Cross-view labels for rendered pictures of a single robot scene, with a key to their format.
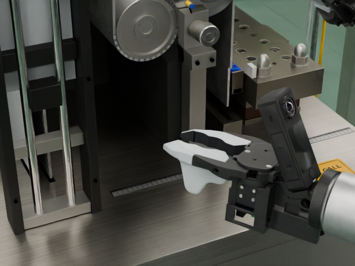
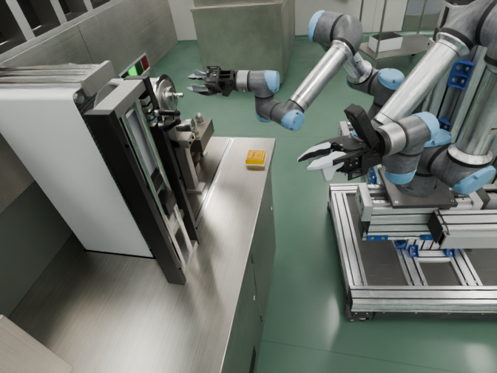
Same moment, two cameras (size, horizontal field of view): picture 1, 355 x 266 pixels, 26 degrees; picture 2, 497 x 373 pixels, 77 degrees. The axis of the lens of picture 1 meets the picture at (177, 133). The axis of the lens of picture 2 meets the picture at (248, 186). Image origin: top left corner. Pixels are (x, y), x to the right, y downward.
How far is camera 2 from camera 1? 75 cm
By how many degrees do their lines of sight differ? 40
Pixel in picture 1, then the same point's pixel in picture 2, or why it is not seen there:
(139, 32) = not seen: hidden behind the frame
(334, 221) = (396, 146)
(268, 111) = (361, 116)
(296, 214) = (370, 157)
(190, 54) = (185, 140)
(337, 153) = (241, 149)
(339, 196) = (394, 135)
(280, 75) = (202, 131)
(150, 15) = not seen: hidden behind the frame
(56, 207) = (187, 256)
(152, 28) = not seen: hidden behind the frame
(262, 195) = (364, 157)
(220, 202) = (236, 197)
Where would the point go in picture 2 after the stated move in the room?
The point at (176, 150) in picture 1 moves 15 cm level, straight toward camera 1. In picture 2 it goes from (320, 164) to (390, 188)
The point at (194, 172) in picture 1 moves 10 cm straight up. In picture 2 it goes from (329, 169) to (333, 132)
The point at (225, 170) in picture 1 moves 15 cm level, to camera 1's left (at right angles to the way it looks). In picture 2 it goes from (353, 156) to (322, 197)
